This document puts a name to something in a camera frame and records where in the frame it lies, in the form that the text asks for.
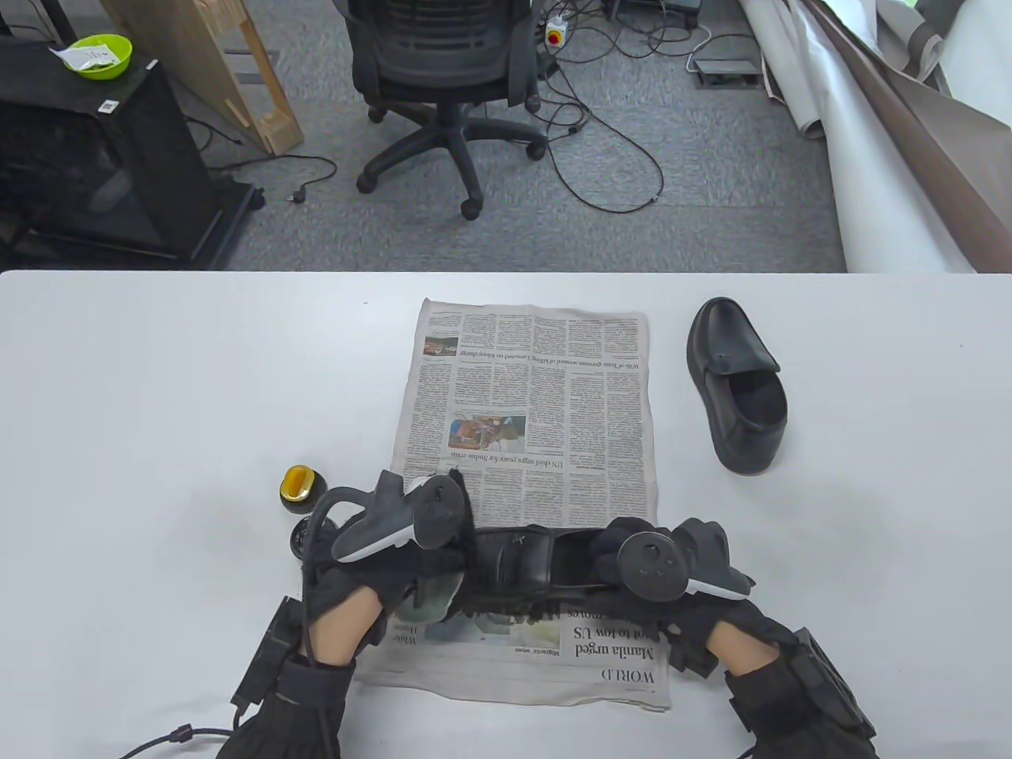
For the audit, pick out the person's left hand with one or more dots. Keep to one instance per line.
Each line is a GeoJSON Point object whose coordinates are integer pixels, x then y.
{"type": "Point", "coordinates": [379, 573]}

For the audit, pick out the printed newspaper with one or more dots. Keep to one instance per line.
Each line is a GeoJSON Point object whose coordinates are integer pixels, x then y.
{"type": "Point", "coordinates": [585, 395]}

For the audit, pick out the brown rolled sheet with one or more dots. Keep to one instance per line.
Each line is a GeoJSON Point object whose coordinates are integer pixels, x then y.
{"type": "Point", "coordinates": [949, 158]}

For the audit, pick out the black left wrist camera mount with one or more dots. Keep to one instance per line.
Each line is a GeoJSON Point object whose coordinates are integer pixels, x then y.
{"type": "Point", "coordinates": [265, 664]}

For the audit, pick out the wooden frame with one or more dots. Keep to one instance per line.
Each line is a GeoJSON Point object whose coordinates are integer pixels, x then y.
{"type": "Point", "coordinates": [198, 47]}

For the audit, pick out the white rolled sheet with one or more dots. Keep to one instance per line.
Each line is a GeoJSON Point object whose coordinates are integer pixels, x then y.
{"type": "Point", "coordinates": [870, 190]}

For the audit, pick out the person's right forearm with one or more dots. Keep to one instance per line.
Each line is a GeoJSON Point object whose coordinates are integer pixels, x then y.
{"type": "Point", "coordinates": [798, 711]}

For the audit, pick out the grey floor box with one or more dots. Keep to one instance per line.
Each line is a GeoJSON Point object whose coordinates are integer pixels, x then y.
{"type": "Point", "coordinates": [723, 73]}

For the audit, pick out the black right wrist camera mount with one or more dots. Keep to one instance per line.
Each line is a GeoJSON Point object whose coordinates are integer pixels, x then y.
{"type": "Point", "coordinates": [834, 680]}

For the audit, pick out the black metal post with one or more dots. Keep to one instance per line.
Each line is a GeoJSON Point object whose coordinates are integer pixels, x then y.
{"type": "Point", "coordinates": [55, 16]}

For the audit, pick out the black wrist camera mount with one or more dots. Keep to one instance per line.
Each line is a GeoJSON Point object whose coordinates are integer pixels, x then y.
{"type": "Point", "coordinates": [265, 664]}
{"type": "Point", "coordinates": [834, 680]}

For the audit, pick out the black cabinet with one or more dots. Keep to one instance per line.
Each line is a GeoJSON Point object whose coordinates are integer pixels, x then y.
{"type": "Point", "coordinates": [134, 134]}

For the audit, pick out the white grey polishing cloth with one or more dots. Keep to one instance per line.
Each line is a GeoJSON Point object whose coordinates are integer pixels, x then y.
{"type": "Point", "coordinates": [431, 605]}

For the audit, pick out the black shoe polish tin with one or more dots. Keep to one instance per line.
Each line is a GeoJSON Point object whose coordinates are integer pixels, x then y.
{"type": "Point", "coordinates": [299, 541]}

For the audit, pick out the yellow sponge shoe polish lid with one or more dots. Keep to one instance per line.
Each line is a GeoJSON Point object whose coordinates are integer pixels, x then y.
{"type": "Point", "coordinates": [299, 481]}

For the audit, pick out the person's right hand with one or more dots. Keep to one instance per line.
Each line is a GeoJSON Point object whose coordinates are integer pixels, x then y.
{"type": "Point", "coordinates": [696, 624]}

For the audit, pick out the grey fabric sheet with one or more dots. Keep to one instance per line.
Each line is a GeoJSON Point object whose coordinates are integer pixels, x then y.
{"type": "Point", "coordinates": [909, 39]}

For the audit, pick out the white box red button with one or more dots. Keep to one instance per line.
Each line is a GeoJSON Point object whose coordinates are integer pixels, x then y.
{"type": "Point", "coordinates": [556, 34]}

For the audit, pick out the white paper packet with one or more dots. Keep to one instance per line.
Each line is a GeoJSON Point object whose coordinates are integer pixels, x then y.
{"type": "Point", "coordinates": [87, 55]}

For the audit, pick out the person's left forearm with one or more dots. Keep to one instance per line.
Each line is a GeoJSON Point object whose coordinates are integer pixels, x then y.
{"type": "Point", "coordinates": [292, 704]}

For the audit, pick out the black leather shoe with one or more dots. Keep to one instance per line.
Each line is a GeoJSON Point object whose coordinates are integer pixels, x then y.
{"type": "Point", "coordinates": [735, 379]}
{"type": "Point", "coordinates": [522, 557]}

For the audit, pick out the green bowl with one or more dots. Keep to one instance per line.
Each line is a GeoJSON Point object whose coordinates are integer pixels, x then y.
{"type": "Point", "coordinates": [118, 62]}

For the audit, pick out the black round shoe polish lid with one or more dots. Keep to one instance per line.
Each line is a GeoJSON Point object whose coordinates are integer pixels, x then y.
{"type": "Point", "coordinates": [318, 500]}

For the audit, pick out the black office chair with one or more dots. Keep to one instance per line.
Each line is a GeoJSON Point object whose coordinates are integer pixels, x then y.
{"type": "Point", "coordinates": [439, 55]}

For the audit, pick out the grey hand controller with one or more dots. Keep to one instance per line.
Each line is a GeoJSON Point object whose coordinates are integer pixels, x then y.
{"type": "Point", "coordinates": [652, 565]}
{"type": "Point", "coordinates": [439, 510]}

